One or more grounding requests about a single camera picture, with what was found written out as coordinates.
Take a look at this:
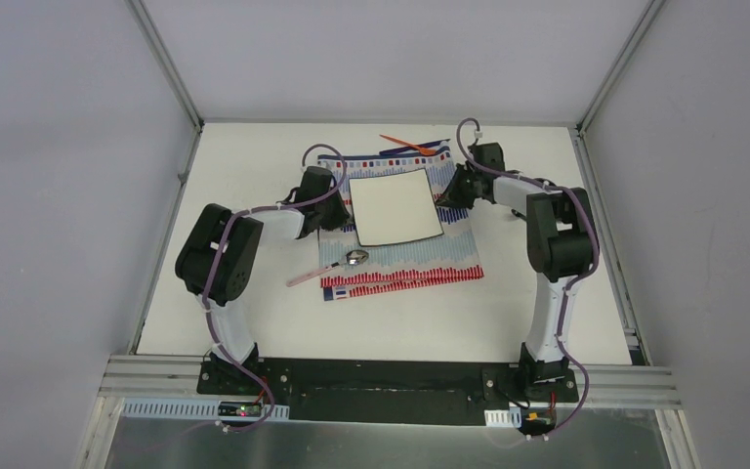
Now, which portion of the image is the right white cable duct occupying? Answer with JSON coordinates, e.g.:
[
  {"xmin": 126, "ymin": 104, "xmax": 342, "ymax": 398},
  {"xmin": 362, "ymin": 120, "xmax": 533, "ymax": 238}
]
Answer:
[{"xmin": 484, "ymin": 407, "xmax": 522, "ymax": 429}]

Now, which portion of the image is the orange plastic fork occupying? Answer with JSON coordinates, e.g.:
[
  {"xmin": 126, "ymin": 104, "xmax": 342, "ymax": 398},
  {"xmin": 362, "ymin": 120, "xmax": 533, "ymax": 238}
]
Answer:
[{"xmin": 380, "ymin": 134, "xmax": 436, "ymax": 156}]

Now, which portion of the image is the patterned cloth napkin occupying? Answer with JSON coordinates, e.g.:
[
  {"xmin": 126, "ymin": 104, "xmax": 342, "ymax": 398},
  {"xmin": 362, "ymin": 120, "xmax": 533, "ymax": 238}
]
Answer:
[{"xmin": 320, "ymin": 140, "xmax": 484, "ymax": 301}]

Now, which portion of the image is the white square plate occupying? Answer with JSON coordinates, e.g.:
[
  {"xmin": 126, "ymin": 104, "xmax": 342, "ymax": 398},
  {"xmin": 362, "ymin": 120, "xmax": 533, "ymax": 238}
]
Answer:
[{"xmin": 349, "ymin": 169, "xmax": 443, "ymax": 247}]

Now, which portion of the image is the dark green mug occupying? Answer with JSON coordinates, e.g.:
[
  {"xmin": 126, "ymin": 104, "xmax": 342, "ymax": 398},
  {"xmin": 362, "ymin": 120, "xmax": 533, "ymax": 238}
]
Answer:
[{"xmin": 511, "ymin": 209, "xmax": 526, "ymax": 221}]

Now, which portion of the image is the dark blue plastic knife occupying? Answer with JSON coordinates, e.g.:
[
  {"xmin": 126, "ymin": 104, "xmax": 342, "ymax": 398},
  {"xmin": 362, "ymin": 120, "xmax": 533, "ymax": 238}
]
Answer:
[{"xmin": 379, "ymin": 136, "xmax": 450, "ymax": 156}]

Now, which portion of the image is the white cable duct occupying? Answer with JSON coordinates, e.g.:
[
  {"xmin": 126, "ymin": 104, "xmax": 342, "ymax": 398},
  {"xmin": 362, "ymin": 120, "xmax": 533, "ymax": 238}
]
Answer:
[
  {"xmin": 484, "ymin": 407, "xmax": 522, "ymax": 429},
  {"xmin": 120, "ymin": 398, "xmax": 290, "ymax": 423}
]

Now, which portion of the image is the silver spoon pink handle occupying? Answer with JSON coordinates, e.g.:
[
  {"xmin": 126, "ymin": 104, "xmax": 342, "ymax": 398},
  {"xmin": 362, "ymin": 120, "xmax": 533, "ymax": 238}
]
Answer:
[{"xmin": 285, "ymin": 249, "xmax": 369, "ymax": 287}]

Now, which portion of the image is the left white cable duct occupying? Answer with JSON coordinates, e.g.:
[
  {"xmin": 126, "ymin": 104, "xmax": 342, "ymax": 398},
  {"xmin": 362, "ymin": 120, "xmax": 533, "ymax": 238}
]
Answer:
[{"xmin": 120, "ymin": 398, "xmax": 290, "ymax": 423}]

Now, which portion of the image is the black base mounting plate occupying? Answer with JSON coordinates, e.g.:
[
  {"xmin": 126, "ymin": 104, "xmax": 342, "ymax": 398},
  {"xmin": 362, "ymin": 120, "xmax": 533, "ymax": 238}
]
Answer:
[{"xmin": 196, "ymin": 355, "xmax": 582, "ymax": 426}]

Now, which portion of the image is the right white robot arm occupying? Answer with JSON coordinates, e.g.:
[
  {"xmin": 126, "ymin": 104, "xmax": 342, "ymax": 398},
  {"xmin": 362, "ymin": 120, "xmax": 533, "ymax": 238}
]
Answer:
[{"xmin": 437, "ymin": 143, "xmax": 600, "ymax": 401}]

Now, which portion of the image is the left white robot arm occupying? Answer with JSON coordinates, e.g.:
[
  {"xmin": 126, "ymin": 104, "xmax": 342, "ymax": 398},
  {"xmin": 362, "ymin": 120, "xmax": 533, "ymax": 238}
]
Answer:
[{"xmin": 175, "ymin": 166, "xmax": 352, "ymax": 396}]

